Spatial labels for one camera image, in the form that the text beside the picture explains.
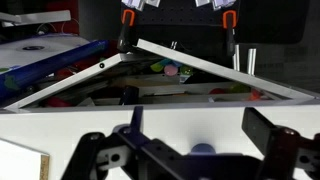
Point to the yellow green tube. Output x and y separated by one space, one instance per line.
158 66

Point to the white shelf board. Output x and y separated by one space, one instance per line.
36 17

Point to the white notepad with cardboard edge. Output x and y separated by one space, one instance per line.
20 163

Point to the white round lid black centre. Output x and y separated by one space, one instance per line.
33 48

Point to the red toy piece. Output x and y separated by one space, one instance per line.
58 102

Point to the red ball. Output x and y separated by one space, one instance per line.
216 91

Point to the pink ball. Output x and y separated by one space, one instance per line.
171 70

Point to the black rounded screen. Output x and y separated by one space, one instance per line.
273 20

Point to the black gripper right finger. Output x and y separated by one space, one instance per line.
280 146

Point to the black perforated panel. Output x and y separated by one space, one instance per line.
180 20

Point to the blue plastic cup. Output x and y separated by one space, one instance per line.
202 149

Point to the large green ball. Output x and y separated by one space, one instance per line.
239 88

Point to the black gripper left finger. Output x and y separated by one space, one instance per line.
133 146

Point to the white slanted metal bar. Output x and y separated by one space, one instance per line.
216 68
66 83

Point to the orange toy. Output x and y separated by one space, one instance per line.
255 95

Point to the blue glossy roll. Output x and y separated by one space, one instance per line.
50 65

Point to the aluminium post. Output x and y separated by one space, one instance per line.
252 61
236 58

